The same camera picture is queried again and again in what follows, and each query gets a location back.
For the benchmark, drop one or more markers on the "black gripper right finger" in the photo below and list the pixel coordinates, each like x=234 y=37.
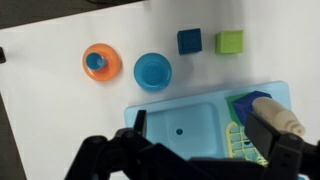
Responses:
x=268 y=141

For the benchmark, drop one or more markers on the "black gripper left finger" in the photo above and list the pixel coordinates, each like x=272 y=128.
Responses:
x=140 y=122

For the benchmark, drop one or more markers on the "small blue cup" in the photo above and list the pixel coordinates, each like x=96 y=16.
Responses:
x=95 y=61

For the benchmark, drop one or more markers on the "dark blue block in sink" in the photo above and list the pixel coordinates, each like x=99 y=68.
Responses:
x=243 y=106

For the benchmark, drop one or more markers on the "green block in sink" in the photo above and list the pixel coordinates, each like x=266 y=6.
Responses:
x=230 y=100

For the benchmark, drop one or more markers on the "light blue toy sink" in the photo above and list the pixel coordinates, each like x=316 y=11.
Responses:
x=194 y=126

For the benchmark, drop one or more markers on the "blue plate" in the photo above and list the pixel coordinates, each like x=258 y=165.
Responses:
x=152 y=72

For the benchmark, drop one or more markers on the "orange plate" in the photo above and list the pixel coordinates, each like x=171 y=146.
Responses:
x=110 y=70

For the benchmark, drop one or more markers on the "yellow dish rack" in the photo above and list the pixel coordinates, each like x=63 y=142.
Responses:
x=239 y=146

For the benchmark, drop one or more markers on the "lime green cube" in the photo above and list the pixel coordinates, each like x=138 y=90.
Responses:
x=229 y=42

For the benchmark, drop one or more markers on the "dark blue cube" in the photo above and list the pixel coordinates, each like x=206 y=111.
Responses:
x=189 y=41

